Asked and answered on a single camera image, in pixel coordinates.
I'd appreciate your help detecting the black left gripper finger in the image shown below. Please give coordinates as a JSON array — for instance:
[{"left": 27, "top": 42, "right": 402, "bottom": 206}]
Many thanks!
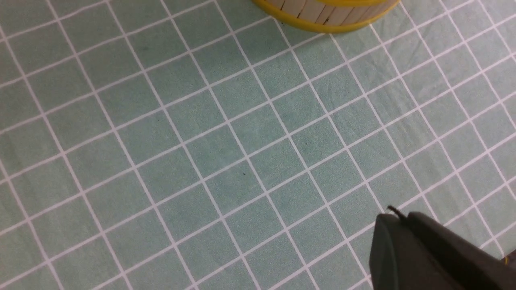
[{"left": 369, "top": 206, "right": 516, "bottom": 290}]

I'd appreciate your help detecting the green checkered tablecloth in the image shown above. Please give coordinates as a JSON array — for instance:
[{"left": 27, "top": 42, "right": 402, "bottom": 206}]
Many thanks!
[{"left": 0, "top": 0, "right": 515, "bottom": 290}]

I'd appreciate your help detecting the bamboo steamer tray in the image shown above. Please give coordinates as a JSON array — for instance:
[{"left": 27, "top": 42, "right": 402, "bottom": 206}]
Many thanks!
[{"left": 253, "top": 0, "right": 399, "bottom": 34}]

